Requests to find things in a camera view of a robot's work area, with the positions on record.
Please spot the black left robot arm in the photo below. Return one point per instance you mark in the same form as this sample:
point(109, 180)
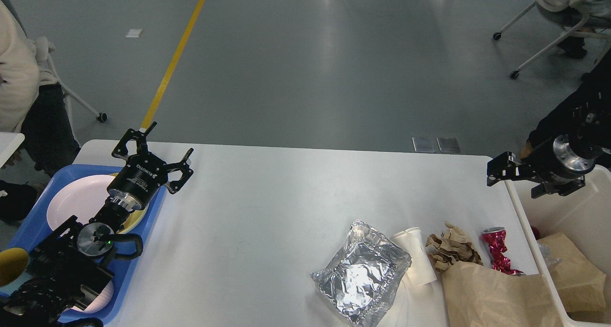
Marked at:
point(70, 266)

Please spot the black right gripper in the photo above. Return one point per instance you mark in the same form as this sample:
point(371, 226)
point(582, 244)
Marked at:
point(560, 161)

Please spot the white paper cup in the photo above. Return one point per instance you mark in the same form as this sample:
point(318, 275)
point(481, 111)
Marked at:
point(421, 271)

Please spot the white rolling office chair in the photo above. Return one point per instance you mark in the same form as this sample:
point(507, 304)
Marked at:
point(577, 19)

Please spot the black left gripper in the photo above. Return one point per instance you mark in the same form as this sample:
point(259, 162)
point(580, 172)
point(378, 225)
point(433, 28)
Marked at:
point(138, 181)

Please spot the yellow plate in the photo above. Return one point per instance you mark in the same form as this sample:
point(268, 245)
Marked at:
point(133, 220)

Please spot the small foil ball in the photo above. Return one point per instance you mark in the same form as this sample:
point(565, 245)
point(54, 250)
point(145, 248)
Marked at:
point(550, 260)

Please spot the blue plastic tray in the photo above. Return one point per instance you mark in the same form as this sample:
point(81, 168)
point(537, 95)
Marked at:
point(35, 228)

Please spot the white chair frame left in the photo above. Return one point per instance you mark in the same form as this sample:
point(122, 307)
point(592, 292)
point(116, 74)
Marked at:
point(76, 93)

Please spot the crushed red can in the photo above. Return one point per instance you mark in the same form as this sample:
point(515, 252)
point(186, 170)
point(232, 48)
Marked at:
point(495, 238)

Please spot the white plastic bin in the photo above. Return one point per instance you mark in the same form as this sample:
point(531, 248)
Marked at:
point(584, 217)

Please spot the person in cream sweater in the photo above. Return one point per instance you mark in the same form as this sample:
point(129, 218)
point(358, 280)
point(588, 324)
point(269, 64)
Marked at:
point(31, 97)

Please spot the pink plate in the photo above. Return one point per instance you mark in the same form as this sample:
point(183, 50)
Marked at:
point(82, 198)

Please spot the pink ribbed mug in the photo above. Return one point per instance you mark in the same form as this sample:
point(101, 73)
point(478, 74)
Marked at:
point(100, 302)

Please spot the brown paper bag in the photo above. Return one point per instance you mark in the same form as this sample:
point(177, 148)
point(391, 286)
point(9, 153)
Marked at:
point(477, 296)

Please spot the large crumpled foil sheet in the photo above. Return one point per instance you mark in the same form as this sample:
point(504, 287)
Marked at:
point(361, 281)

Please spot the brown bag inside bin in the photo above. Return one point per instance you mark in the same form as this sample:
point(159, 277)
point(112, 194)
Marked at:
point(583, 289)

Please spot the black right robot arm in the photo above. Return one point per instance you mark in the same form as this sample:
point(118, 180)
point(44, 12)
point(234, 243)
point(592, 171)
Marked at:
point(593, 125)

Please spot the person in black trousers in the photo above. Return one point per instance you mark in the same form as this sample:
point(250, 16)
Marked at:
point(596, 87)

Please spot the crumpled brown paper ball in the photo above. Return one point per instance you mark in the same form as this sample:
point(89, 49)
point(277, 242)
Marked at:
point(452, 246)

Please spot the teal mug yellow inside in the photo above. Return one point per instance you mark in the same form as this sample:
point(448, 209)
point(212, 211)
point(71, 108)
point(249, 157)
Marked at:
point(13, 265)

